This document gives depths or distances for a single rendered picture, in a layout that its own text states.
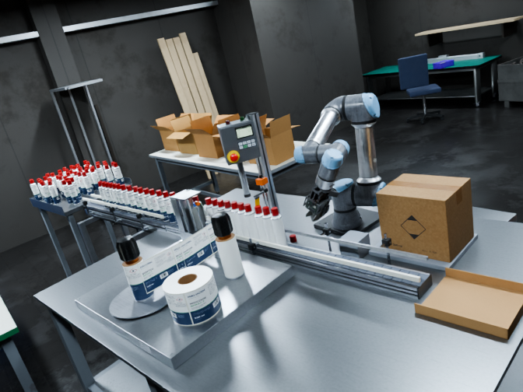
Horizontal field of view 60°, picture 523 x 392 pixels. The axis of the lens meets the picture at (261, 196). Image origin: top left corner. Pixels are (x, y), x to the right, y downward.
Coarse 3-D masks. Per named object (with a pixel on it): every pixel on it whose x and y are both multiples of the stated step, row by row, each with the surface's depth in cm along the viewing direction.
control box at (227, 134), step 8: (248, 120) 215; (224, 128) 212; (232, 128) 213; (224, 136) 213; (232, 136) 214; (224, 144) 214; (232, 144) 215; (224, 152) 219; (232, 152) 216; (240, 152) 217; (248, 152) 218; (256, 152) 219; (240, 160) 218
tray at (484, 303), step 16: (448, 272) 173; (464, 272) 168; (448, 288) 167; (464, 288) 165; (480, 288) 163; (496, 288) 161; (512, 288) 158; (416, 304) 157; (432, 304) 160; (448, 304) 158; (464, 304) 156; (480, 304) 155; (496, 304) 153; (512, 304) 151; (448, 320) 150; (464, 320) 146; (480, 320) 147; (496, 320) 146; (512, 320) 139
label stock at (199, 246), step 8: (192, 208) 239; (200, 224) 245; (200, 232) 209; (208, 232) 213; (184, 240) 203; (192, 240) 206; (200, 240) 210; (208, 240) 213; (184, 248) 203; (192, 248) 206; (200, 248) 210; (208, 248) 214; (216, 248) 218; (184, 256) 203; (192, 256) 207; (200, 256) 210; (208, 256) 214; (192, 264) 207
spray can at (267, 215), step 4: (264, 208) 212; (268, 208) 212; (264, 212) 212; (268, 212) 212; (264, 216) 213; (268, 216) 212; (264, 220) 213; (268, 220) 212; (264, 224) 215; (268, 224) 213; (268, 228) 214; (272, 228) 214; (268, 232) 215; (272, 232) 215; (268, 236) 216; (272, 236) 215; (268, 240) 217; (272, 240) 216
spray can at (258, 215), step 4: (256, 208) 215; (260, 208) 216; (256, 212) 216; (260, 212) 216; (256, 216) 216; (260, 216) 215; (256, 220) 217; (260, 220) 216; (256, 224) 219; (260, 224) 217; (260, 228) 218; (264, 228) 218; (260, 232) 219; (264, 232) 218; (260, 236) 220; (264, 236) 219; (264, 240) 220
